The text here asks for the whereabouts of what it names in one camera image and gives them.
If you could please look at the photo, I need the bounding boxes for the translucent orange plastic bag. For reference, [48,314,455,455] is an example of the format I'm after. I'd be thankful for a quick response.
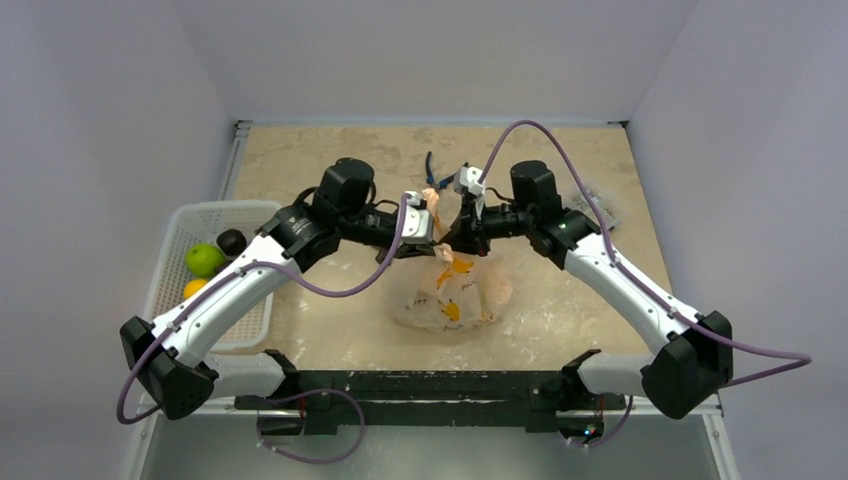
[390,187,516,335]

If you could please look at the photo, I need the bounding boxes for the yellow fake lemon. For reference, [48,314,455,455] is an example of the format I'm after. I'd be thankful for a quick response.
[182,278,209,300]

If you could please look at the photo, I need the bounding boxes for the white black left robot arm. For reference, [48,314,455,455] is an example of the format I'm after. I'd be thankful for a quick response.
[119,158,434,420]

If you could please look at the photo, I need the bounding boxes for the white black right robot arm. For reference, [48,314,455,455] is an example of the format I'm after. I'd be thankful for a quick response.
[448,160,733,420]

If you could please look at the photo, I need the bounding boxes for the dark brown fake fruit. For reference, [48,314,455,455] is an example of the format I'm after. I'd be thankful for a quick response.
[216,229,248,257]

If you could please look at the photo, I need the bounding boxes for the green fake apple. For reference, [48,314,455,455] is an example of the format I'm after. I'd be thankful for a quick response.
[184,243,227,278]

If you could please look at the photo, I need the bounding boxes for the clear plastic screw box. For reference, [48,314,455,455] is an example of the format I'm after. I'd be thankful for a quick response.
[563,188,627,233]

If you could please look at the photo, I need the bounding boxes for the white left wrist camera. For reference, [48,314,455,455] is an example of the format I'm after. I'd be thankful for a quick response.
[398,191,434,245]

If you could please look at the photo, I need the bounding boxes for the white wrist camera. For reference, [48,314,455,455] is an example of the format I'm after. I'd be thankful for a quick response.
[453,165,486,198]
[398,191,434,245]

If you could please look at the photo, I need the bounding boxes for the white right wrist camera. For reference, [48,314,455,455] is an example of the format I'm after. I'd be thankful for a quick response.
[453,165,486,198]

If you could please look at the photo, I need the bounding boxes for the blue handled pliers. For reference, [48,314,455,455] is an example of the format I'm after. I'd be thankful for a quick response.
[424,150,468,190]

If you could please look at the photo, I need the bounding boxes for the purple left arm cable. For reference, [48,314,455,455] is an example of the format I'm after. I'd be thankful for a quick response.
[115,193,409,465]

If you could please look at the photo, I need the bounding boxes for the black metal base rail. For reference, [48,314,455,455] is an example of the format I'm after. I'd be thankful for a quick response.
[234,370,626,436]

